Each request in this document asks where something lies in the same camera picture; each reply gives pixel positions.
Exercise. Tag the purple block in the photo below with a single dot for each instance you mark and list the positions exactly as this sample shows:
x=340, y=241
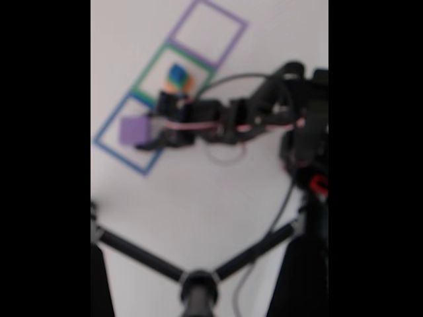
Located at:
x=133, y=130

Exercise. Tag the orange block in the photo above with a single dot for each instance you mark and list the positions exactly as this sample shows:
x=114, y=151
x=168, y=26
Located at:
x=168, y=86

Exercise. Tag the green block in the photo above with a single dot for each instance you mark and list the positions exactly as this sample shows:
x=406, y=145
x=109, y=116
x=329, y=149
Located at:
x=185, y=81

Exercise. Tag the small blue cube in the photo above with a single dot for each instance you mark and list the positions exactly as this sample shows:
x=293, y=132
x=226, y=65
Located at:
x=176, y=72

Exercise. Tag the green tape square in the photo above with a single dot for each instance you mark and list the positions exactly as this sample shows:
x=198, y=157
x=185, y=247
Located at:
x=147, y=71

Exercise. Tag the blue tape square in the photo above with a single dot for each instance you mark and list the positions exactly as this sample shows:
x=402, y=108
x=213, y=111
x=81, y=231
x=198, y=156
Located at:
x=112, y=152

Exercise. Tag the purple tape square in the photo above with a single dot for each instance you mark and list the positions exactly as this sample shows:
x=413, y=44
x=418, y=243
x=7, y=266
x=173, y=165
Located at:
x=193, y=54

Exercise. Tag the red clamp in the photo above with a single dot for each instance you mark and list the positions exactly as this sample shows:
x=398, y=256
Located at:
x=317, y=185

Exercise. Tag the camera board with blue mount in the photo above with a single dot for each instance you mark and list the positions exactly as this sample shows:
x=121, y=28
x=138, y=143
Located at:
x=170, y=105

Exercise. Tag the black camera tripod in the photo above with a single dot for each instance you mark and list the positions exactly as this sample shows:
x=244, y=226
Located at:
x=198, y=290

